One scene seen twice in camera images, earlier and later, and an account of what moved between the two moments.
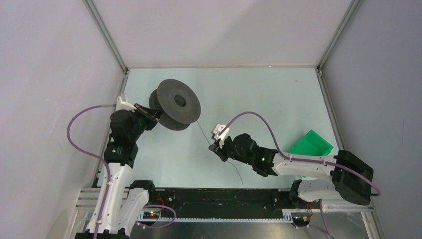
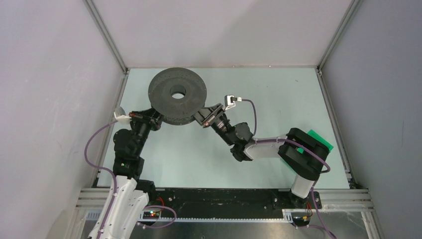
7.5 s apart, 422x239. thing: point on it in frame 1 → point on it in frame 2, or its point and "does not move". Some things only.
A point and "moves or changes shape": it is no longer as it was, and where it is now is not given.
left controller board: [151, 214] does not move
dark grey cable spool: [180, 103] moves or changes shape
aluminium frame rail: [107, 35] does not move
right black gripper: [216, 147] → [211, 112]
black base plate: [227, 202] does not move
